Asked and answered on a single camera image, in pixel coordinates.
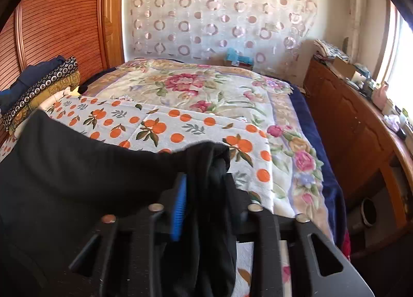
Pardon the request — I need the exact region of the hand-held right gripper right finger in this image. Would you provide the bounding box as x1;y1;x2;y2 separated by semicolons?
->
235;204;375;297

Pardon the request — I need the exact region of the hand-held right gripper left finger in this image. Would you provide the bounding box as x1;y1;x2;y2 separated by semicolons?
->
68;173;188;297

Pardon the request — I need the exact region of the black printed t-shirt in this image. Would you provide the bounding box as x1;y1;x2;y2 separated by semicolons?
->
0;109;239;297

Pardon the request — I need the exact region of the stack of folded clothes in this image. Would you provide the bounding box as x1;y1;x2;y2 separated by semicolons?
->
2;57;79;124

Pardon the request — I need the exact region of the dark red cloth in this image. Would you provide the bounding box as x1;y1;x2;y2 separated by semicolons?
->
342;231;353;258

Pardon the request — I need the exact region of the navy blue blanket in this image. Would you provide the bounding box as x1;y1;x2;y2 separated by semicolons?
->
289;84;348;252

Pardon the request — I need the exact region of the grey round bin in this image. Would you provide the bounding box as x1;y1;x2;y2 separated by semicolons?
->
360;197;378;227

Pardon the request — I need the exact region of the floral bed sheet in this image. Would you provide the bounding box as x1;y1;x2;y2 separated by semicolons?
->
82;59;326;240

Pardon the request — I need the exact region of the long wooden cabinet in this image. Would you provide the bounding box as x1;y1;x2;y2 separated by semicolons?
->
303;58;413;259

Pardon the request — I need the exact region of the blue plastic object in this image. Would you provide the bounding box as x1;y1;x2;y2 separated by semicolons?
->
225;47;254;67

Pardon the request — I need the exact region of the white folded garment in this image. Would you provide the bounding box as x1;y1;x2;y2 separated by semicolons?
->
13;87;73;136

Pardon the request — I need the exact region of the white crumpled tissue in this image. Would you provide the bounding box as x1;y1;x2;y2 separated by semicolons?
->
384;114;401;132

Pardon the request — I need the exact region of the yellow patterned folded garment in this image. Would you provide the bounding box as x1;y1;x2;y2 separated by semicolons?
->
6;71;81;130

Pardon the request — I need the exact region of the pink bottle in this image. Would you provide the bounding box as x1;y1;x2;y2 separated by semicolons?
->
372;82;390;107

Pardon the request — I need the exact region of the cardboard box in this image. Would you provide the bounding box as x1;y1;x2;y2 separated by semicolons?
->
332;58;357;78

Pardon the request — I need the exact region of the stack of patterned cloths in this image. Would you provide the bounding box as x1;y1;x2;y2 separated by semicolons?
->
313;39;351;62

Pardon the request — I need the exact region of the navy folded garment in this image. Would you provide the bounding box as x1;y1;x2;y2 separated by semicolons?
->
0;55;67;114

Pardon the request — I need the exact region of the sheer curtain with circles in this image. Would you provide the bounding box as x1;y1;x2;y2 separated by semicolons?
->
124;0;318;69

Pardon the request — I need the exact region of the wooden framed window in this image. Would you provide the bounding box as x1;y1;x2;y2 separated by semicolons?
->
376;3;413;114

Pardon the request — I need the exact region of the brown slatted wooden wardrobe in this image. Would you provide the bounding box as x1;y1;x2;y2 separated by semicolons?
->
0;0;126;143

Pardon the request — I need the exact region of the white patterned window curtain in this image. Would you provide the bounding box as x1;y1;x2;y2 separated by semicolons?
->
344;0;369;63

